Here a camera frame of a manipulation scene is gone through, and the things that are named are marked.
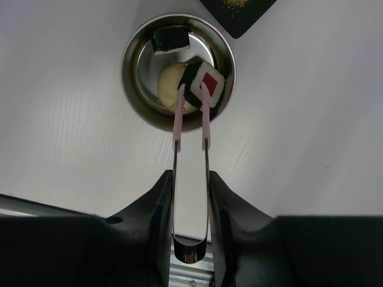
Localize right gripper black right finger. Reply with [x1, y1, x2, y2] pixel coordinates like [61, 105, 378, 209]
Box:
[209, 172, 382, 286]

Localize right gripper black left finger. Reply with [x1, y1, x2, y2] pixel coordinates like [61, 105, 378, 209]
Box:
[1, 170, 172, 286]

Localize pink metal tongs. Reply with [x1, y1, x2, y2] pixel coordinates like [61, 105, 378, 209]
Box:
[171, 83, 211, 264]

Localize round cream steamed bun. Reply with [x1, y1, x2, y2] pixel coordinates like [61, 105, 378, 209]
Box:
[157, 63, 187, 114]

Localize round steel lunch box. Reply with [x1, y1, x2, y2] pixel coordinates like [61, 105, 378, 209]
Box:
[120, 13, 237, 132]

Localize white sushi red centre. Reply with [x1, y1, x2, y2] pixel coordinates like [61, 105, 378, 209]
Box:
[177, 57, 226, 109]

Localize black seaweed sushi piece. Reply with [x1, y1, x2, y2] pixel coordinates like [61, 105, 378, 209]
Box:
[150, 25, 190, 56]

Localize black teal square plate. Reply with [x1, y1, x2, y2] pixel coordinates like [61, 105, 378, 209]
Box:
[200, 0, 276, 39]

